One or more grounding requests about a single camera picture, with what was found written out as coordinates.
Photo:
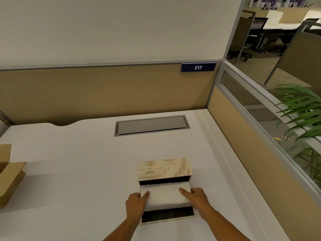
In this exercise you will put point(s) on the person's right hand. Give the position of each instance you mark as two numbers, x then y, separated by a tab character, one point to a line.
198	199

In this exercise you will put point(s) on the person's left hand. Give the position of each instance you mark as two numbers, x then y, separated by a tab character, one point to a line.
133	204

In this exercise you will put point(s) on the person's left thumb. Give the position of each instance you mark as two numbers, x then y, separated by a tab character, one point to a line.
145	196

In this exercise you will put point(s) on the person's right thumb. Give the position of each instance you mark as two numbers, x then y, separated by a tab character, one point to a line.
185	193

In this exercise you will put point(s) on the white tissue stack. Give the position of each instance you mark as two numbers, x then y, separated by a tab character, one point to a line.
166	195

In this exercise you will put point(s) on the person's right forearm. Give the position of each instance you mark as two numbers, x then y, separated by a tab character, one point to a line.
223	225

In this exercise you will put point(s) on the person's left forearm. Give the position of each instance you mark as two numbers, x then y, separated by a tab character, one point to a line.
124	229

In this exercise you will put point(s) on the cream ornate tissue box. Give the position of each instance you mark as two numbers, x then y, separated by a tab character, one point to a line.
164	184

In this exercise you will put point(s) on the beige glass-topped side partition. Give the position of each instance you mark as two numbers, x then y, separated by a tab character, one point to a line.
258	127

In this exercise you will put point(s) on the beige cubicle partition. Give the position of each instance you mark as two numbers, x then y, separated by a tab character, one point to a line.
105	94

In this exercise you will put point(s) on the blue desk number plate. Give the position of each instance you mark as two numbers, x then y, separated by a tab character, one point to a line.
198	67

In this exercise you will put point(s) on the green potted plant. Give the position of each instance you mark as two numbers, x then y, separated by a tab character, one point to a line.
302	122

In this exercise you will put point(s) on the brown cardboard box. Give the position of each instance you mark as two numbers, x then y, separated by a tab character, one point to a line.
8	174

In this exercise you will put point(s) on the beige freestanding partition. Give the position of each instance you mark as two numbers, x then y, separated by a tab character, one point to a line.
297	55
242	32

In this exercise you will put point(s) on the white office desk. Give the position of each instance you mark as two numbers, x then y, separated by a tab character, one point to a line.
283	21

